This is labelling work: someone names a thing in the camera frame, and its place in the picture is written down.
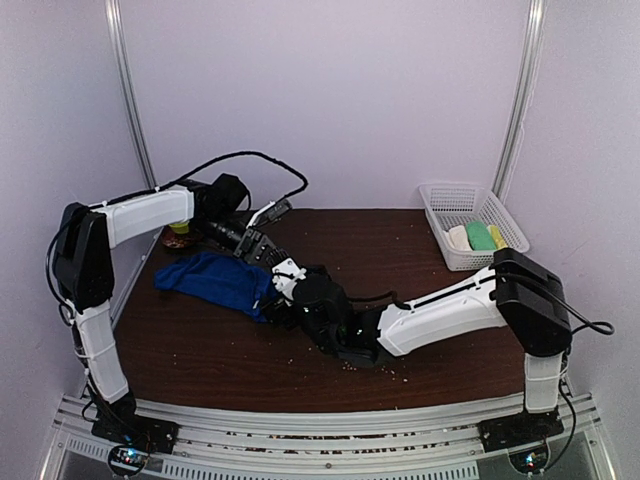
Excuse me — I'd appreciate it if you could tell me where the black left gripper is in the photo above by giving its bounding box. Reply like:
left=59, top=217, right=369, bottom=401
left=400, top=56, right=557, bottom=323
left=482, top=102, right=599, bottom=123
left=193, top=212, right=283, bottom=267

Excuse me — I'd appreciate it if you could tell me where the blue microfiber towel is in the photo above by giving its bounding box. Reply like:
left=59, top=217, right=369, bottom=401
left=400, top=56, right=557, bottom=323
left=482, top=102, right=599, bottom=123
left=153, top=252, right=277, bottom=323

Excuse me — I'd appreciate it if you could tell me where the white towel with blue emblem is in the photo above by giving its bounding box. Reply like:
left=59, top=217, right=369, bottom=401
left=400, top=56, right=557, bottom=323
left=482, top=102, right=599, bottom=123
left=446, top=225, right=472, bottom=251

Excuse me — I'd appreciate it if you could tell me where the white perforated plastic basket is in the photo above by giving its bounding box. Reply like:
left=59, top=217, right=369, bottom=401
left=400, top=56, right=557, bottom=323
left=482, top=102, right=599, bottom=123
left=418, top=183, right=530, bottom=271

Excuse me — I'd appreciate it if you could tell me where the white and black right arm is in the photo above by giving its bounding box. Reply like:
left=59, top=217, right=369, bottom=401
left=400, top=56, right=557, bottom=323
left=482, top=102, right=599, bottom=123
left=263, top=248, right=572, bottom=442

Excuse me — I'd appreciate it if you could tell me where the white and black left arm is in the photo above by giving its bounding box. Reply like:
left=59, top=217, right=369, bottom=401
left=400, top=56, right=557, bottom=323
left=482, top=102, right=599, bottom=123
left=47, top=174, right=291, bottom=444

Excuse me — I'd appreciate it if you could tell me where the lime green plastic bowl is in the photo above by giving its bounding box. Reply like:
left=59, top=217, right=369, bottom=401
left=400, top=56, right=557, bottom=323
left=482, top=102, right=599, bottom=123
left=168, top=222, right=190, bottom=235

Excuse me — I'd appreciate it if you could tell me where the red floral ceramic bowl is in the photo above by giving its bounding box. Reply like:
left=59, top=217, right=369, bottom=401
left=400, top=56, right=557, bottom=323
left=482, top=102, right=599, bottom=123
left=160, top=229, right=198, bottom=249

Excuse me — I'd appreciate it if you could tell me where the rolled green towel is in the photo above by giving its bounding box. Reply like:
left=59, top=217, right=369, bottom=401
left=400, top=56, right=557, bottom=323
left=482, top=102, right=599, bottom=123
left=465, top=221, right=496, bottom=251

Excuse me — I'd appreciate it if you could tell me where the left round circuit board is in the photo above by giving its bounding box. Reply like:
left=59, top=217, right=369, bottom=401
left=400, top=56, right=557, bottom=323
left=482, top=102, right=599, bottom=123
left=107, top=445, right=149, bottom=477

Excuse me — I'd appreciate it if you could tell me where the round circuit board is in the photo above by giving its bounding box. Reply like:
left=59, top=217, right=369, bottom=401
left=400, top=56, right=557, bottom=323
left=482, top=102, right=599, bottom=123
left=509, top=445, right=550, bottom=475
left=107, top=445, right=149, bottom=477

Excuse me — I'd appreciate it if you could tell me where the right round circuit board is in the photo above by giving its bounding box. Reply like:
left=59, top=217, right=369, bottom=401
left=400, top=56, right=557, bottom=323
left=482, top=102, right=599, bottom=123
left=509, top=445, right=550, bottom=475

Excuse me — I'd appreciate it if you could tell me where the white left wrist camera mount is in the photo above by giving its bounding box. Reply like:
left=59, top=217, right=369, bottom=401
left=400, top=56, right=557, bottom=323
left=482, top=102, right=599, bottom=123
left=246, top=199, right=292, bottom=228

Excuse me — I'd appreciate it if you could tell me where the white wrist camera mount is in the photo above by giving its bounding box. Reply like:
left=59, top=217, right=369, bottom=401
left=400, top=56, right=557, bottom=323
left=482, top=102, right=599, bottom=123
left=271, top=258, right=307, bottom=300
left=246, top=199, right=292, bottom=228

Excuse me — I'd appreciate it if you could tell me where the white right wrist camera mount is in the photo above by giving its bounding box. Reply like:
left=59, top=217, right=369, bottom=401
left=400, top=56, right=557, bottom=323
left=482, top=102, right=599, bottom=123
left=271, top=258, right=307, bottom=300

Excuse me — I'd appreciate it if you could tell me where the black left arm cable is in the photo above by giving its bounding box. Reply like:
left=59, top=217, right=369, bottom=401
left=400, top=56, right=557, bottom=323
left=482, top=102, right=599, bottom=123
left=154, top=149, right=310, bottom=206

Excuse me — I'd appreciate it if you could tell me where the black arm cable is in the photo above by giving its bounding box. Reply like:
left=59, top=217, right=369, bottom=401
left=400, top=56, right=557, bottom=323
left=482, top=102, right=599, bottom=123
left=492, top=264, right=616, bottom=451
left=154, top=149, right=310, bottom=206

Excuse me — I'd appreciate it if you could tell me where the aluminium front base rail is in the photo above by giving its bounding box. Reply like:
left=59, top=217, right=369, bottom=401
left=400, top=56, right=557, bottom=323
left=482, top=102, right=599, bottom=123
left=36, top=394, right=622, bottom=479

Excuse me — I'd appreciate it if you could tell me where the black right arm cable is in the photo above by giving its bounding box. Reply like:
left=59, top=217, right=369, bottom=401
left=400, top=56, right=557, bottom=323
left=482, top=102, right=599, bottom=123
left=492, top=264, right=616, bottom=451

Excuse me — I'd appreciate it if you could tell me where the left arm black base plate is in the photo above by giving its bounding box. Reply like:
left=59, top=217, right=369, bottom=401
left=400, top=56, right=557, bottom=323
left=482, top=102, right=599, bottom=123
left=91, top=416, right=179, bottom=454

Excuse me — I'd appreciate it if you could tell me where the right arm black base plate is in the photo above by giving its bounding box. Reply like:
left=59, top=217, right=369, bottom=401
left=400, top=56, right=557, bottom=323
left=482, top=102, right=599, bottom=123
left=477, top=411, right=564, bottom=453

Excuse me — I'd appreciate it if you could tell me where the left aluminium frame post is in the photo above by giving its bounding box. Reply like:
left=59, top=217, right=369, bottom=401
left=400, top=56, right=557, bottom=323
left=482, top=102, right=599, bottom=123
left=104, top=0, right=156, bottom=188

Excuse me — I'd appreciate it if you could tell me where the aluminium frame post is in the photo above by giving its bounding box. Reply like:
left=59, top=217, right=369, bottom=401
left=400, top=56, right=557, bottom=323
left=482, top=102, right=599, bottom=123
left=492, top=0, right=547, bottom=201
left=104, top=0, right=156, bottom=188

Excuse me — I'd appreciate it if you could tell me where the right aluminium frame post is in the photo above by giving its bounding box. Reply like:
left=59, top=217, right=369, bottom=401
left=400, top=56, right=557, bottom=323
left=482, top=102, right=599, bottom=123
left=492, top=0, right=547, bottom=201

